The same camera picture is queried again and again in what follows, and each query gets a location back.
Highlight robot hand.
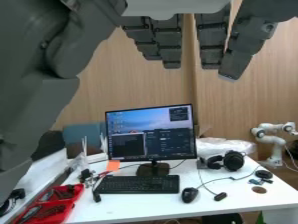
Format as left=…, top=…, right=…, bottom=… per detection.
left=0, top=0, right=298, bottom=205

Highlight white router with antennas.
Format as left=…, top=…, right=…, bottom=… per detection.
left=65, top=132, right=110, bottom=165

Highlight black computer monitor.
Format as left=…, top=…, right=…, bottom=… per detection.
left=104, top=103, right=198, bottom=178

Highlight orange sticky note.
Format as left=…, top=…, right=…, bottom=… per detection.
left=105, top=159, right=122, bottom=173

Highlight red tray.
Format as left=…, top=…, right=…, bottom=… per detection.
left=38, top=182, right=85, bottom=214
left=12, top=199, right=68, bottom=224

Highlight black headset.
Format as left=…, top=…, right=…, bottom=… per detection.
left=0, top=188, right=26, bottom=216

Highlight small black block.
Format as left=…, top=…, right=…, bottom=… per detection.
left=90, top=188, right=102, bottom=203

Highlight black keyboard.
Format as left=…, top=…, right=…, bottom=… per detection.
left=93, top=174, right=181, bottom=195

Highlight clear plastic bag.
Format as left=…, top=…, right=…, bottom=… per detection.
left=195, top=137, right=257, bottom=158

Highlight black computer mouse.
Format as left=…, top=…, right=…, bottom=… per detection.
left=179, top=187, right=201, bottom=204

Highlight black headphones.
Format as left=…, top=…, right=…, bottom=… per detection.
left=203, top=149, right=246, bottom=173

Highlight small white jointed device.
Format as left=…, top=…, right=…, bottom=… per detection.
left=250, top=121, right=298, bottom=168

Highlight black round puck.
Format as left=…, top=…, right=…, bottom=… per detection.
left=254, top=169, right=273, bottom=180

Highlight white desk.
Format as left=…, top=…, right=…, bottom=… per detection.
left=12, top=153, right=298, bottom=224

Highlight brown round disc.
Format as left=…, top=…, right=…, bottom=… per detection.
left=251, top=186, right=269, bottom=195

